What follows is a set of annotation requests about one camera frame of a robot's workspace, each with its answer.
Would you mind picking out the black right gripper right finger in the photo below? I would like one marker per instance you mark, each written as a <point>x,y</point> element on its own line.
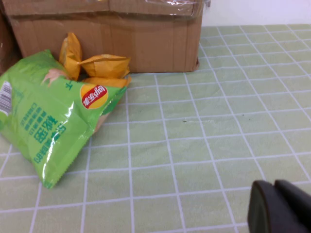
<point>296,204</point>

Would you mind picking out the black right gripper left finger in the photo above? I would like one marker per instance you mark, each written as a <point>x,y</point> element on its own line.
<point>264,211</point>

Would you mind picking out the light green Lay's chip bag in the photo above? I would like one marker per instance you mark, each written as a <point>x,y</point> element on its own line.
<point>53,114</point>

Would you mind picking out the green checked tablecloth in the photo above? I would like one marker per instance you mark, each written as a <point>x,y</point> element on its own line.
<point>194,145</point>

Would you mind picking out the cardboard box with tape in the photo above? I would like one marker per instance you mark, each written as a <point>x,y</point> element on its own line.
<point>136,41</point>

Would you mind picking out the cardboard box printed F2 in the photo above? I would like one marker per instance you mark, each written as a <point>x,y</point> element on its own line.
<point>6,46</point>

